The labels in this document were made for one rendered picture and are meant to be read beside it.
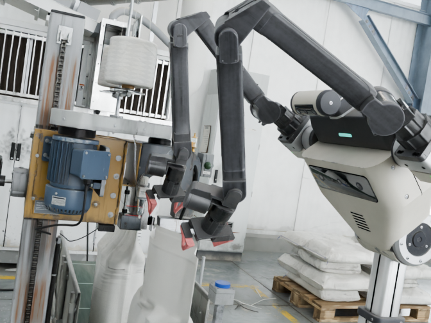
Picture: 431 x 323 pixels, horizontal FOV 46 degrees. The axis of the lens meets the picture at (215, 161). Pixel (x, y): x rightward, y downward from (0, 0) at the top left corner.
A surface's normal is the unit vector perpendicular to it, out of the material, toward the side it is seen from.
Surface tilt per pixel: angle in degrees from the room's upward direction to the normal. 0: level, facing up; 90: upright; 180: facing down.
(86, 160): 90
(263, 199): 90
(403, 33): 90
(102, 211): 90
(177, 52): 112
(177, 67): 101
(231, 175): 118
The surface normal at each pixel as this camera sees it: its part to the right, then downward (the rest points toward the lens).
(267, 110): 0.21, 0.27
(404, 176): 0.34, 0.10
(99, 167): 0.70, 0.15
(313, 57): 0.01, 0.47
